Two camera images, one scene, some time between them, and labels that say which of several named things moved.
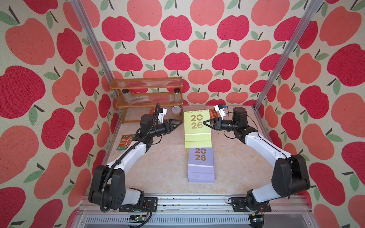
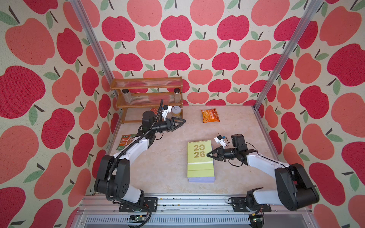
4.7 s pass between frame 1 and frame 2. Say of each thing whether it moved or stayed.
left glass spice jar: stayed
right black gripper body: moved
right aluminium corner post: stayed
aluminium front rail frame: stayed
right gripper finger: moved
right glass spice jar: stayed
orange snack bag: stayed
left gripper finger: stayed
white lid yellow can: stayed
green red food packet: stayed
